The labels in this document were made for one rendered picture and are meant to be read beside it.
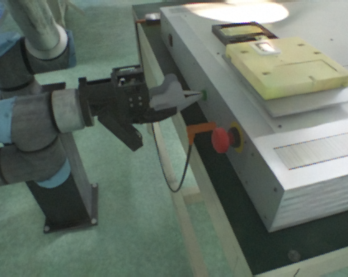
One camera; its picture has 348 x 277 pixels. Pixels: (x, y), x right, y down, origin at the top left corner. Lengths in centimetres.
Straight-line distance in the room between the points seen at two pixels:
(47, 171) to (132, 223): 80
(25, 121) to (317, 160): 44
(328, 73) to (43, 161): 51
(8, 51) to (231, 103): 67
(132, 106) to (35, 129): 17
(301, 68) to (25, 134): 47
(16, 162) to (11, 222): 97
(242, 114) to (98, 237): 101
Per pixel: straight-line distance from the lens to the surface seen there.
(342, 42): 77
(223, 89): 50
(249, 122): 43
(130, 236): 130
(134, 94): 48
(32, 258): 138
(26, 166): 58
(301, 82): 48
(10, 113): 52
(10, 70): 95
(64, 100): 50
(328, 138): 44
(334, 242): 46
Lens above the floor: 112
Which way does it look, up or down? 42 degrees down
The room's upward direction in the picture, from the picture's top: 2 degrees counter-clockwise
